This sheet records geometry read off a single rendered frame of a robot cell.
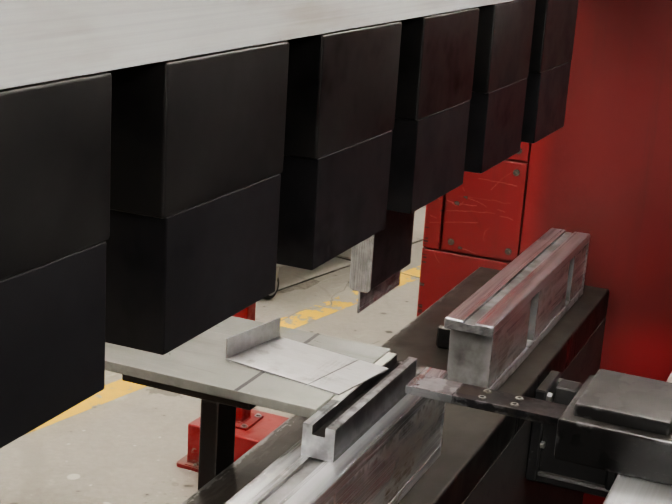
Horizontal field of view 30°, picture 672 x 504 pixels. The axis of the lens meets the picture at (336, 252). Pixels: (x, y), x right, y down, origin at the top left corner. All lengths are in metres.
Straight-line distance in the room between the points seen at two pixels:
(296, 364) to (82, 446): 2.24
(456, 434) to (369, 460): 0.28
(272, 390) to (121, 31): 0.56
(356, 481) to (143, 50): 0.55
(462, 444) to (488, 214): 0.70
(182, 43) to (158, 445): 2.77
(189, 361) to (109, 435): 2.28
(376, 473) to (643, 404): 0.24
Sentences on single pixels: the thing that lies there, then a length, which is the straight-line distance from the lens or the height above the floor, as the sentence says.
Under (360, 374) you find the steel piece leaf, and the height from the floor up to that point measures 1.00.
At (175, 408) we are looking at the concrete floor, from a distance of 3.63.
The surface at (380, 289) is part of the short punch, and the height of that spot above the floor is 1.09.
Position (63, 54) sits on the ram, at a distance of 0.59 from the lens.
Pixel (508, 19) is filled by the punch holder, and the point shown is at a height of 1.32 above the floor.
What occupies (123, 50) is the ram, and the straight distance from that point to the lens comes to 0.63.
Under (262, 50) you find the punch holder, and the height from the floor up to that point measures 1.34.
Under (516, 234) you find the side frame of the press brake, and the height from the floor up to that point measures 0.94.
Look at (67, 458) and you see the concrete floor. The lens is 3.34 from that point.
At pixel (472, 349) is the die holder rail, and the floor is 0.93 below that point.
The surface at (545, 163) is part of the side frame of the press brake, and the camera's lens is 1.96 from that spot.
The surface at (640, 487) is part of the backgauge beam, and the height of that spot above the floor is 0.98.
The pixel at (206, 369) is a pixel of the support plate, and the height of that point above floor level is 1.00.
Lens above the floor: 1.43
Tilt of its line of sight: 16 degrees down
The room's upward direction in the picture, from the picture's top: 4 degrees clockwise
